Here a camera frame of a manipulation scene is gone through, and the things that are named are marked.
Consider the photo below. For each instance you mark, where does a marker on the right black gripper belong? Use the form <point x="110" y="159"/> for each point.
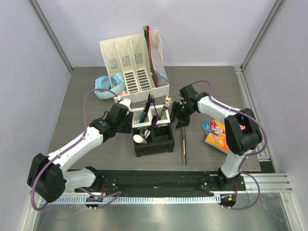
<point x="183" y="121"/>

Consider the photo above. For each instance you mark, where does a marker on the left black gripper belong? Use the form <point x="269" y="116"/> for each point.
<point x="128" y="128"/>

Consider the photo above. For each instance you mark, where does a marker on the silver metal fork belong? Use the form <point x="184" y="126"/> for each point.
<point x="166" y="105"/>

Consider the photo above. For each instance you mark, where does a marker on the copper coloured fork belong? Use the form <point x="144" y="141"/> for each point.
<point x="167" y="98"/>

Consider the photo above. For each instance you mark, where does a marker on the purple metallic spoon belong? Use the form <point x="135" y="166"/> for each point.
<point x="154" y="120"/>

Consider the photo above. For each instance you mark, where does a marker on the teal handled black knife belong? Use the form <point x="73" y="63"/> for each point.
<point x="145" y="110"/>

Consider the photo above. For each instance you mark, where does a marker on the brown wooden chopstick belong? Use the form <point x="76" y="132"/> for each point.
<point x="183" y="140"/>

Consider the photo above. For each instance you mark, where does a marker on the black plastic knife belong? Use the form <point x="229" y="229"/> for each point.
<point x="149" y="102"/>

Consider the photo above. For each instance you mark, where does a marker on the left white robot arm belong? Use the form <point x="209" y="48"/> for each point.
<point x="50" y="175"/>

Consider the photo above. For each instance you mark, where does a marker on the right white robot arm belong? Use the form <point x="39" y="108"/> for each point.
<point x="242" y="131"/>

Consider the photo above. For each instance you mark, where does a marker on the thin dark metal chopstick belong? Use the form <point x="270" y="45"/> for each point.
<point x="182" y="156"/>

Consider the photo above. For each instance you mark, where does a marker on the green and tan chopstick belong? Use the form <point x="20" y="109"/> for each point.
<point x="186" y="150"/>

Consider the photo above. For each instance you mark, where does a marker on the pink paper label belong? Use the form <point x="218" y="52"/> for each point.
<point x="122" y="93"/>

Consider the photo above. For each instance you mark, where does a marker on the white two-slot utensil container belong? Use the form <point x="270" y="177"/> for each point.
<point x="137" y="112"/>

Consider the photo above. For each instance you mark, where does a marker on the blue treehouse book underneath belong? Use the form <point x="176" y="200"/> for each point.
<point x="207" y="127"/>

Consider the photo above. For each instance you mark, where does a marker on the black two-slot utensil container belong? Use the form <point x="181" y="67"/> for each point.
<point x="160" y="140"/>

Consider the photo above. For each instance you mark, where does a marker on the light blue headphones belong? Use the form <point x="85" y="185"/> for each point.
<point x="107" y="86"/>

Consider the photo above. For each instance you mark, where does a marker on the coloured plastic folders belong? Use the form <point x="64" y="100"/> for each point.
<point x="154" y="47"/>

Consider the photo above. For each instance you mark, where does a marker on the Roald Dahl colourful book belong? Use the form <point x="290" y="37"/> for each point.
<point x="217" y="136"/>

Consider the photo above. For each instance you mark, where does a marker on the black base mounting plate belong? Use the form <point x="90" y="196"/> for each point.
<point x="146" y="183"/>

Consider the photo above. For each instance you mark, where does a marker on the white file organizer rack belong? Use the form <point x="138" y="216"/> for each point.
<point x="128" y="56"/>

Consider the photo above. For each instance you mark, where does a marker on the slotted cable duct strip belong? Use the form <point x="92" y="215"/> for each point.
<point x="76" y="199"/>

